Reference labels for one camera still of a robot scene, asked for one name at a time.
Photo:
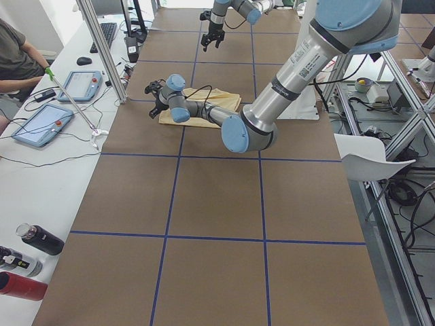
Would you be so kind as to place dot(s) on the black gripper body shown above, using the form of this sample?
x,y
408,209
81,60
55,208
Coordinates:
x,y
159,103
215,26

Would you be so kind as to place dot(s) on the cream long-sleeve printed shirt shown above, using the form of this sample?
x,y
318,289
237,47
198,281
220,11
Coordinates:
x,y
218,97

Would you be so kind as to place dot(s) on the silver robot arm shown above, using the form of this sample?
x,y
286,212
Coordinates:
x,y
251,11
338,27

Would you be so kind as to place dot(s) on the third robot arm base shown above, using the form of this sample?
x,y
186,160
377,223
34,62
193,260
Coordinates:
x,y
421,72

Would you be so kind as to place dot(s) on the long metal rod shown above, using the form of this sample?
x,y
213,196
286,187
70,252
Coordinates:
x,y
96,132

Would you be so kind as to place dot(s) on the far blue teach pendant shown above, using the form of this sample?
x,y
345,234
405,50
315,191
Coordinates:
x,y
82,86

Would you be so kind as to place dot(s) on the blue teach pendant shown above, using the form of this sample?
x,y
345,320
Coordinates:
x,y
82,86
43,125

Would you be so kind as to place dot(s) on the black computer mouse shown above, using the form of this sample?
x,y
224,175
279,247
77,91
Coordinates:
x,y
81,61

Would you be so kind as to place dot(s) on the black keyboard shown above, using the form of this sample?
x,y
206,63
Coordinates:
x,y
109,32

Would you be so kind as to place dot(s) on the black monitor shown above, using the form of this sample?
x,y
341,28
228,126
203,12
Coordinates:
x,y
131,10

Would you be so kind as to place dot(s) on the near blue teach pendant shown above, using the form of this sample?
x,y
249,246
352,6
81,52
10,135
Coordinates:
x,y
43,125

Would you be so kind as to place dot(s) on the seated person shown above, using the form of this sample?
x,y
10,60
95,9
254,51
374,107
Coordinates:
x,y
22,65

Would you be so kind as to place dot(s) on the black water bottle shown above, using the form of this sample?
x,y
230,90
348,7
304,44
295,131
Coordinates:
x,y
39,238

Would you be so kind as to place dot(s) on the white plastic chair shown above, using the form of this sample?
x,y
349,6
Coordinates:
x,y
364,158

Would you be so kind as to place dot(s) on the red water bottle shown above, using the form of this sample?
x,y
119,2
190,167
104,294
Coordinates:
x,y
22,287

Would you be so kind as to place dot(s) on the aluminium frame post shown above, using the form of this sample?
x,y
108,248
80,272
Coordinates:
x,y
92,22

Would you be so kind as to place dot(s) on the aluminium frame rack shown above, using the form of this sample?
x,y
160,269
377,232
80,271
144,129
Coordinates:
x,y
397,215

